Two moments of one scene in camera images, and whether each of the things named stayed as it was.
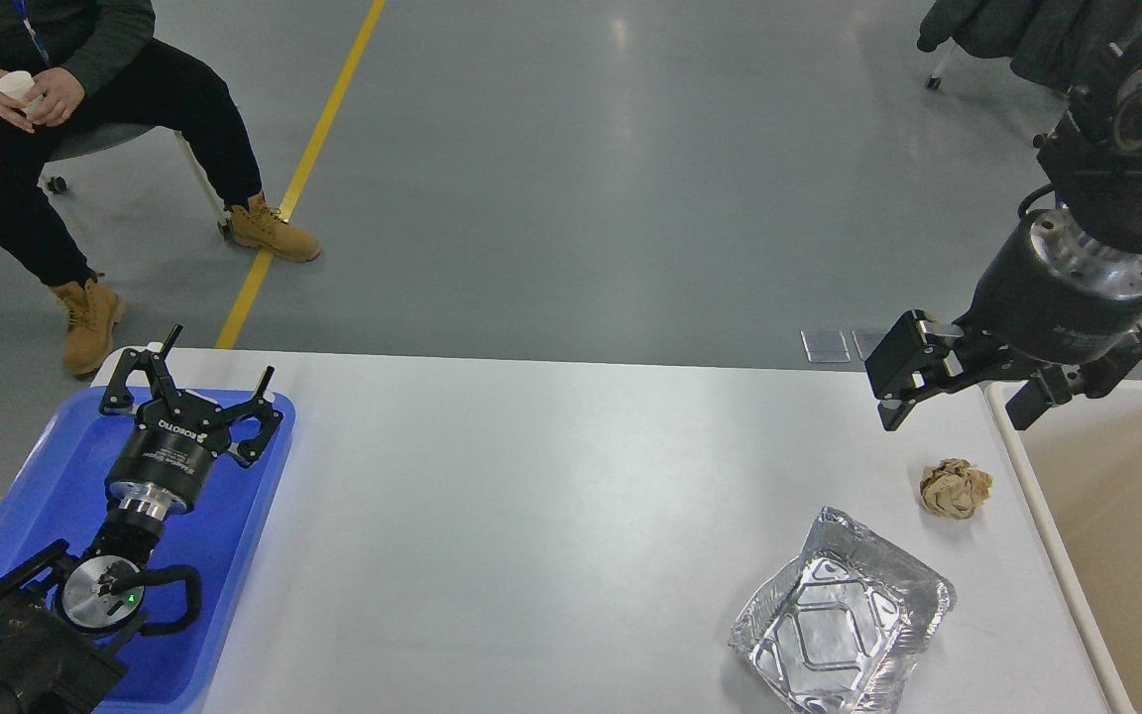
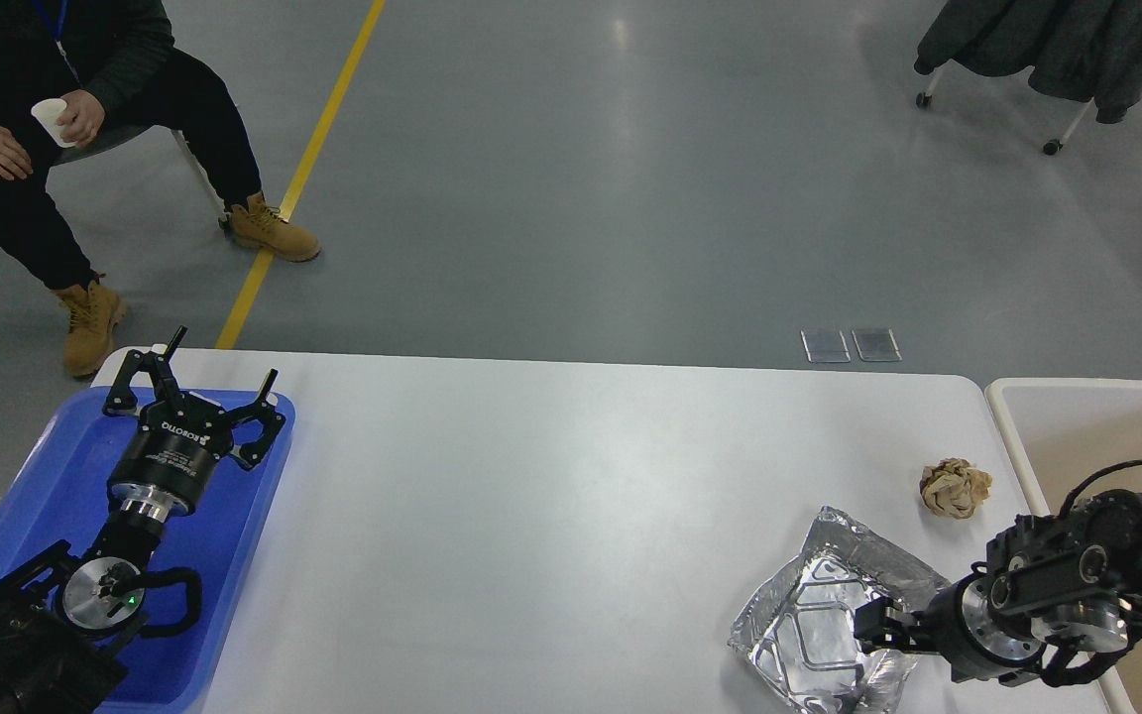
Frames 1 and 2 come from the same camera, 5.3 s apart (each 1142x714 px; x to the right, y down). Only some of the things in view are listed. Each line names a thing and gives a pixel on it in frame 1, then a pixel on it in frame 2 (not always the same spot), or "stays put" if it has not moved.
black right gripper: x=1053 y=296 to x=960 y=625
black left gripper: x=164 y=461 stays put
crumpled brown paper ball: x=955 y=488 stays put
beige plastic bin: x=1121 y=478 stays put
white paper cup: x=17 y=84 to x=48 y=111
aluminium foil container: x=846 y=624 stays put
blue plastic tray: x=60 y=495 stays put
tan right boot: x=94 y=310 stays put
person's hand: x=57 y=96 to x=84 y=114
